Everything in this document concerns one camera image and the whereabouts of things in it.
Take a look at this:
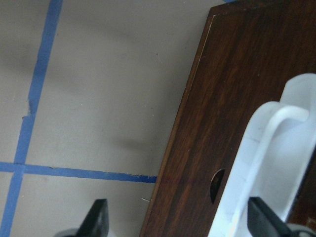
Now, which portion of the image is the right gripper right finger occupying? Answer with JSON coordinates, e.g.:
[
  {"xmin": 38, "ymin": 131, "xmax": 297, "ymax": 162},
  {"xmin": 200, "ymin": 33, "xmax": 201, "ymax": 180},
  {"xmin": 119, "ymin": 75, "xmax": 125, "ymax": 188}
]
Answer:
[{"xmin": 247, "ymin": 197, "xmax": 294, "ymax": 237}]

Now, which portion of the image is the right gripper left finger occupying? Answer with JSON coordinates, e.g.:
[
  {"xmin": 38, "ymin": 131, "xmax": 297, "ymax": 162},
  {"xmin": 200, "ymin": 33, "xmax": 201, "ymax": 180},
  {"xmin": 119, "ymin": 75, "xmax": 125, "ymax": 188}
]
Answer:
[{"xmin": 76, "ymin": 199, "xmax": 109, "ymax": 237}]

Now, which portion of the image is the wooden drawer with white handle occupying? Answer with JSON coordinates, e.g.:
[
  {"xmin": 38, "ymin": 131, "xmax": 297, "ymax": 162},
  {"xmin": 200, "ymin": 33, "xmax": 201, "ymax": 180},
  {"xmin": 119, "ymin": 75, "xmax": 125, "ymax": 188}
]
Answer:
[{"xmin": 209, "ymin": 73, "xmax": 316, "ymax": 237}]

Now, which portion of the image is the dark wooden drawer cabinet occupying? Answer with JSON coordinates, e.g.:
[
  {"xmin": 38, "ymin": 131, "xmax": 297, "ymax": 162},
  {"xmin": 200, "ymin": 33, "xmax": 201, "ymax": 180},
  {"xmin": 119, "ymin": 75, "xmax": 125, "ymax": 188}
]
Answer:
[{"xmin": 140, "ymin": 0, "xmax": 316, "ymax": 237}]

